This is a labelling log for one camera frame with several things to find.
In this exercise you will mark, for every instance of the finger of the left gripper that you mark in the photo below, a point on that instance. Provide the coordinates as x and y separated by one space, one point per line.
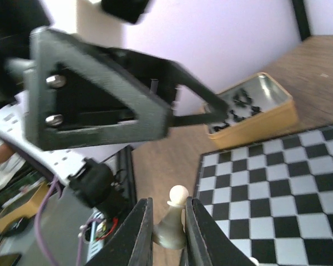
198 104

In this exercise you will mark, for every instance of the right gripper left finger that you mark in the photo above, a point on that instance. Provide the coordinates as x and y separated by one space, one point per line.
132 243

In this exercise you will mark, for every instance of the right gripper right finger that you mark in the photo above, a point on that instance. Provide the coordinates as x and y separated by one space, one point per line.
206 244

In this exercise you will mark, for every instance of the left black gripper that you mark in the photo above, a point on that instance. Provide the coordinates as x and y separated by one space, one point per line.
81 94

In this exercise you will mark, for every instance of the white pawn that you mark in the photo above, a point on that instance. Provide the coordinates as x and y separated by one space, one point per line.
169 232

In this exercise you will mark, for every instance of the black chess pieces pile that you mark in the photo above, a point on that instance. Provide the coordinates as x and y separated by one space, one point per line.
241 107

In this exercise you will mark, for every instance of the yellow tin box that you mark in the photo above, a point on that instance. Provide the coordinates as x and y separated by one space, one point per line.
278 113

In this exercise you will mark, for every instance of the black and white chessboard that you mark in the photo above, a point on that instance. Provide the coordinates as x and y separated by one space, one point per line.
274 199

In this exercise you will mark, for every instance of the light blue slotted cable duct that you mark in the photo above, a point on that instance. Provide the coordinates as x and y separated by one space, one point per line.
97 230

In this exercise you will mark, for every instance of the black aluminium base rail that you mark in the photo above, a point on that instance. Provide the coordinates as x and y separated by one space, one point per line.
121 164

